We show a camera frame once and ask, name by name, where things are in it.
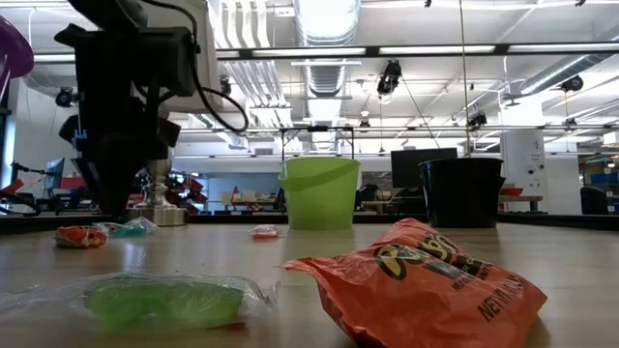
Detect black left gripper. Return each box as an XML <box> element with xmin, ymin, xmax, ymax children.
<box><xmin>53</xmin><ymin>23</ymin><xmax>197</xmax><ymax>218</ymax></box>

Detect green candy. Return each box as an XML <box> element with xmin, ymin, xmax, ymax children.
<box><xmin>94</xmin><ymin>216</ymin><xmax>160</xmax><ymax>236</ymax></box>
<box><xmin>0</xmin><ymin>273</ymin><xmax>281</xmax><ymax>334</ymax></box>

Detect purple plastic bucket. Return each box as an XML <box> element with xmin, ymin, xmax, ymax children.
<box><xmin>0</xmin><ymin>14</ymin><xmax>36</xmax><ymax>101</ymax></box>

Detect orange Reese's candy pack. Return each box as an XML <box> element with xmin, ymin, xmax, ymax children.
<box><xmin>280</xmin><ymin>217</ymin><xmax>549</xmax><ymax>348</ymax></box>

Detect red candy in clear wrapper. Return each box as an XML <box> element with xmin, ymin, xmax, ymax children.
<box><xmin>249</xmin><ymin>223</ymin><xmax>282</xmax><ymax>242</ymax></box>

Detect blue screen monitor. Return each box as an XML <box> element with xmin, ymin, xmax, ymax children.
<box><xmin>43</xmin><ymin>157</ymin><xmax>67</xmax><ymax>193</ymax></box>

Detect small orange Reese's pack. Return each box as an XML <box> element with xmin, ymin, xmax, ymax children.
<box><xmin>53</xmin><ymin>225</ymin><xmax>108</xmax><ymax>250</ymax></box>

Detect red storage bins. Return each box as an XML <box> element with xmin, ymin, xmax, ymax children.
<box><xmin>166</xmin><ymin>174</ymin><xmax>209</xmax><ymax>204</ymax></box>

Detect red machine part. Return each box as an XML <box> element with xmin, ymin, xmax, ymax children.
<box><xmin>0</xmin><ymin>177</ymin><xmax>26</xmax><ymax>195</ymax></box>

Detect white shade silver table lamp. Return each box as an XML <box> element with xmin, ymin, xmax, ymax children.
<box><xmin>128</xmin><ymin>0</ymin><xmax>224</xmax><ymax>227</ymax></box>

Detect green plastic bucket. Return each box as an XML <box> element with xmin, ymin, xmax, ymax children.
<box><xmin>279</xmin><ymin>157</ymin><xmax>362</xmax><ymax>231</ymax></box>

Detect overhead beam with lights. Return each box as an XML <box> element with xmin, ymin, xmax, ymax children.
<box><xmin>31</xmin><ymin>43</ymin><xmax>619</xmax><ymax>64</ymax></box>

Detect black monitor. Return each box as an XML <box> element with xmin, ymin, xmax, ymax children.
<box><xmin>390</xmin><ymin>147</ymin><xmax>458</xmax><ymax>189</ymax></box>

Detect black plastic bucket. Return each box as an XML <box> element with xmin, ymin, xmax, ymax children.
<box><xmin>418</xmin><ymin>157</ymin><xmax>508</xmax><ymax>229</ymax></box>

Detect wooden table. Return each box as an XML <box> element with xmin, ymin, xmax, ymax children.
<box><xmin>500</xmin><ymin>193</ymin><xmax>545</xmax><ymax>214</ymax></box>

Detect black office chair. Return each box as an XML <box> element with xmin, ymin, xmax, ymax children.
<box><xmin>578</xmin><ymin>186</ymin><xmax>611</xmax><ymax>217</ymax></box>

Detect black hose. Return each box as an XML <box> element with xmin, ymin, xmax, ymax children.
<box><xmin>0</xmin><ymin>190</ymin><xmax>49</xmax><ymax>218</ymax></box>

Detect black aluminium table frame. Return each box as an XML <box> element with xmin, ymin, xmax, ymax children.
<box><xmin>0</xmin><ymin>212</ymin><xmax>619</xmax><ymax>236</ymax></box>

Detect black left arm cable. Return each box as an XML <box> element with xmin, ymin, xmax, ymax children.
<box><xmin>139</xmin><ymin>0</ymin><xmax>251</xmax><ymax>134</ymax></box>

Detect tall black table frame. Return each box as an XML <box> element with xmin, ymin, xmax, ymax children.
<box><xmin>168</xmin><ymin>125</ymin><xmax>357</xmax><ymax>214</ymax></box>

